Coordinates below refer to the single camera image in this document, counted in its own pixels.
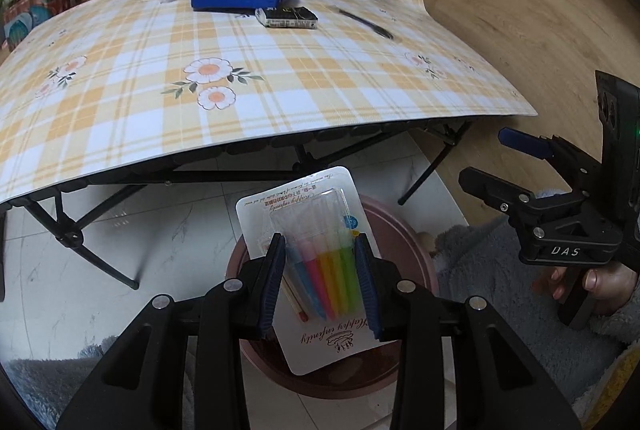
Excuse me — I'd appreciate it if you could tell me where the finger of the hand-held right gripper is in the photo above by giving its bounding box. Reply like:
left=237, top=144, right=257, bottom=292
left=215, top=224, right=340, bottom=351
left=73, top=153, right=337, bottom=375
left=497, top=127, right=604, bottom=194
left=458, top=165, right=624, bottom=268

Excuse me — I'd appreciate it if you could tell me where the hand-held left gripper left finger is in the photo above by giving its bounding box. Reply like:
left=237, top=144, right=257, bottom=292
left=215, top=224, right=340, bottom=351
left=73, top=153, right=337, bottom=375
left=54, top=233, right=288, bottom=430

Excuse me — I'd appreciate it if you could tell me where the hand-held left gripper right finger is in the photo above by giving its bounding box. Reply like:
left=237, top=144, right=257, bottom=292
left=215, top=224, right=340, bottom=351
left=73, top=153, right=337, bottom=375
left=352, top=233, right=578, bottom=430

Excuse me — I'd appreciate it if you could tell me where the brown plastic bin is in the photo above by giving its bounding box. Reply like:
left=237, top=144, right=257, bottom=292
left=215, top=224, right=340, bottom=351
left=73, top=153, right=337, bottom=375
left=225, top=194, right=442, bottom=395

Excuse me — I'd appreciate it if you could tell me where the coloured pen blister pack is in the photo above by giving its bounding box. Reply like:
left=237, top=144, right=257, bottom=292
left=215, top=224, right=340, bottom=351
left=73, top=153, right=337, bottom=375
left=235, top=166, right=401, bottom=377

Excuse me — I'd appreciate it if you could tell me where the black pen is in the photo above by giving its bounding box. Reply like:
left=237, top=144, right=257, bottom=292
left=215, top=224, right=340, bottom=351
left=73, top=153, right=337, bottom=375
left=330, top=4, right=398, bottom=42

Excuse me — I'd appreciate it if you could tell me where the black box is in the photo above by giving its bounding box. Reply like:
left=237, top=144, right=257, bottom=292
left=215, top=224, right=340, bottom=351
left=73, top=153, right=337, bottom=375
left=254, top=6, right=319, bottom=31

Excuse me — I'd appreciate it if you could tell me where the person's right forearm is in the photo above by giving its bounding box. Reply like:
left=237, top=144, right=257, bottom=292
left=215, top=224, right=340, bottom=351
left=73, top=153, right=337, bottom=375
left=587, top=295, right=640, bottom=346

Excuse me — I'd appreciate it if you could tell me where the person's right hand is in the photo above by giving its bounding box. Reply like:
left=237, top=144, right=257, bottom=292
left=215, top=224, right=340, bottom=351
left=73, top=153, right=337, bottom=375
left=537, top=263, right=640, bottom=317

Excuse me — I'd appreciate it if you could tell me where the person's right leg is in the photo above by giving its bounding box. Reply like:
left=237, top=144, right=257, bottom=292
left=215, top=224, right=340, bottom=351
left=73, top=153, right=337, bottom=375
left=432, top=210, right=631, bottom=416

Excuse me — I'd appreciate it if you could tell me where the person's leg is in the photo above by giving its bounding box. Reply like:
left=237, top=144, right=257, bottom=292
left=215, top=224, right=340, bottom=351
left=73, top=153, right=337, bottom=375
left=432, top=210, right=631, bottom=416
left=0, top=344, right=112, bottom=430

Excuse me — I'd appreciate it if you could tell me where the checked floral tablecloth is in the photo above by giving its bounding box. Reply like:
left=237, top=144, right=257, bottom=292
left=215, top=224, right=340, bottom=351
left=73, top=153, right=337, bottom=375
left=0, top=0, right=540, bottom=206

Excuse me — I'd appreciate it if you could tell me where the beige fuzzy slipper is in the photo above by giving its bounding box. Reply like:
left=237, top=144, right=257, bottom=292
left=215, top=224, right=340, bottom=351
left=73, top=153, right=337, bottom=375
left=572, top=350, right=640, bottom=430

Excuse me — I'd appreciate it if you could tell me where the person's left leg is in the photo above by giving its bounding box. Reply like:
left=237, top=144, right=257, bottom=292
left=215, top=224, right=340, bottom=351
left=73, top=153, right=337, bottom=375
left=0, top=344, right=112, bottom=430

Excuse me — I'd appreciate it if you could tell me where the black folding table frame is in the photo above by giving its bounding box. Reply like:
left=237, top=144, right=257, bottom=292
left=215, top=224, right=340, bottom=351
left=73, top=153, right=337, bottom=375
left=0, top=119, right=476, bottom=303

